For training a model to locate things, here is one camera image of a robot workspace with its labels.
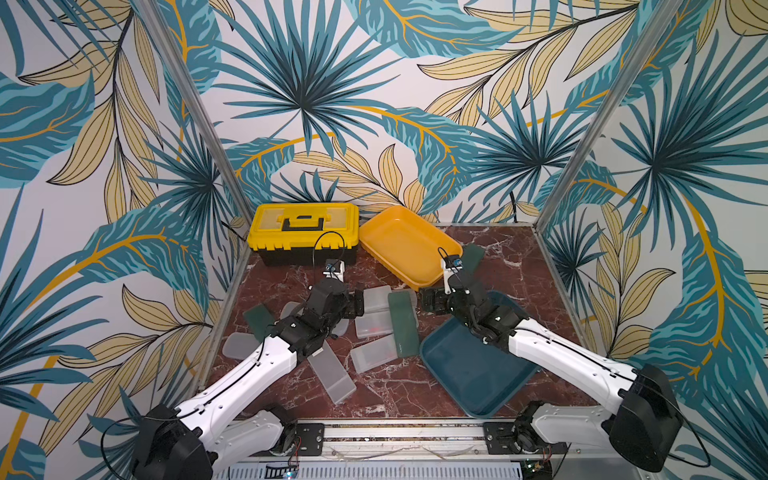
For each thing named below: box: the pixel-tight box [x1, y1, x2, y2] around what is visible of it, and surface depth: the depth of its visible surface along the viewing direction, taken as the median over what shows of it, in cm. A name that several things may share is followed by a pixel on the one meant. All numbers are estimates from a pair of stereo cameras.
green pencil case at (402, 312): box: [388, 291, 419, 358], surface depth 88 cm
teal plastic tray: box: [420, 290, 539, 418], surface depth 74 cm
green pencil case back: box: [463, 243, 485, 277], surface depth 111 cm
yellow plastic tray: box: [359, 206, 463, 291], surface depth 115 cm
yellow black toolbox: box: [247, 202, 360, 266], surface depth 99 cm
